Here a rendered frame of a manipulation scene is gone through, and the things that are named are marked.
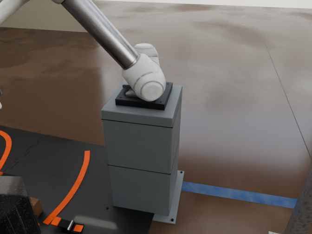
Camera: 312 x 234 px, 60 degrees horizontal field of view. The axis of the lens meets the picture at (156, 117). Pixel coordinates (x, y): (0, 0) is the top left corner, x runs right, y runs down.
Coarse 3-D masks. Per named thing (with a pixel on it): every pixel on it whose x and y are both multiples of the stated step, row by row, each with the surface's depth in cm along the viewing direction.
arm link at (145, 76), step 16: (64, 0) 104; (80, 0) 105; (80, 16) 108; (96, 16) 109; (96, 32) 112; (112, 32) 114; (112, 48) 117; (128, 48) 119; (128, 64) 122; (144, 64) 122; (128, 80) 125; (144, 80) 121; (160, 80) 123; (144, 96) 123; (160, 96) 127
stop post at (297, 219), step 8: (304, 184) 139; (304, 192) 137; (304, 200) 135; (296, 208) 145; (304, 208) 138; (296, 216) 143; (304, 216) 140; (288, 224) 154; (296, 224) 145; (304, 224) 143; (272, 232) 173; (288, 232) 152; (296, 232) 148; (304, 232) 146
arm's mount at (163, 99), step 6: (168, 84) 165; (126, 90) 158; (168, 90) 158; (120, 96) 152; (162, 96) 152; (168, 96) 155; (120, 102) 150; (126, 102) 149; (132, 102) 148; (138, 102) 147; (144, 102) 147; (150, 102) 146; (156, 102) 146; (162, 102) 147; (150, 108) 148; (156, 108) 147; (162, 108) 146
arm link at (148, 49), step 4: (140, 44) 145; (144, 44) 145; (148, 44) 144; (136, 48) 140; (140, 48) 139; (144, 48) 139; (148, 48) 139; (152, 48) 141; (140, 52) 138; (144, 52) 138; (148, 52) 138; (152, 52) 140; (156, 52) 143; (148, 56) 139; (152, 56) 140; (156, 56) 143; (152, 60) 138; (156, 60) 140
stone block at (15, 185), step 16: (0, 176) 121; (16, 176) 131; (0, 192) 115; (16, 192) 124; (0, 208) 114; (16, 208) 123; (32, 208) 135; (0, 224) 115; (16, 224) 125; (32, 224) 136
